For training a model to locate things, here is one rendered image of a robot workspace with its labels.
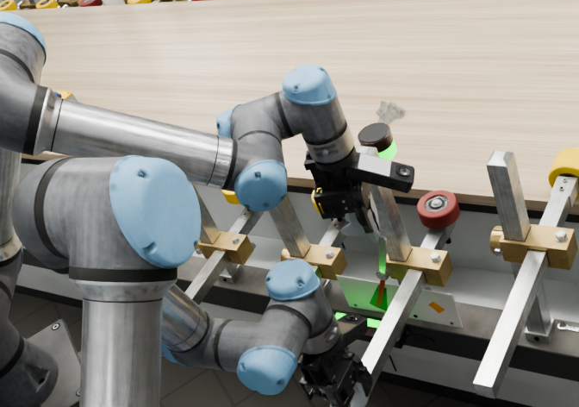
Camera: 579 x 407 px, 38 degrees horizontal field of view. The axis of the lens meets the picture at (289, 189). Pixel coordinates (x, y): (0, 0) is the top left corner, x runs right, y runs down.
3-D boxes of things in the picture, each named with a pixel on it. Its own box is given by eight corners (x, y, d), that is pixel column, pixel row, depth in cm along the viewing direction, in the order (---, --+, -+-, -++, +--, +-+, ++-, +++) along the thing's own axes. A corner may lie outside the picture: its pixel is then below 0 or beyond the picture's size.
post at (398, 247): (430, 331, 174) (367, 156, 145) (415, 328, 176) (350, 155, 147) (437, 318, 176) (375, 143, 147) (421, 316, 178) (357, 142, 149)
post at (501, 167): (550, 352, 159) (506, 162, 130) (532, 348, 161) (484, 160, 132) (555, 338, 161) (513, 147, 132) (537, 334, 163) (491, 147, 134)
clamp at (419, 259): (445, 287, 159) (438, 270, 156) (382, 277, 167) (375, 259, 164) (454, 266, 163) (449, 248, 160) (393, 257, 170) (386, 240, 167)
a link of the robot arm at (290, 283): (252, 294, 123) (274, 252, 128) (277, 341, 129) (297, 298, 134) (299, 297, 119) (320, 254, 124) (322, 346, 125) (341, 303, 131)
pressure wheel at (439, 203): (459, 258, 167) (447, 217, 160) (423, 253, 171) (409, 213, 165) (473, 230, 171) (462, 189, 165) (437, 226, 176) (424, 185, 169)
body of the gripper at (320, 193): (328, 193, 149) (307, 141, 142) (376, 186, 146) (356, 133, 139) (323, 223, 143) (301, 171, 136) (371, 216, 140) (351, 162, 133)
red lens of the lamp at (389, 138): (385, 154, 148) (382, 145, 146) (355, 152, 151) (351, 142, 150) (398, 133, 151) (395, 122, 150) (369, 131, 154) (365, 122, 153)
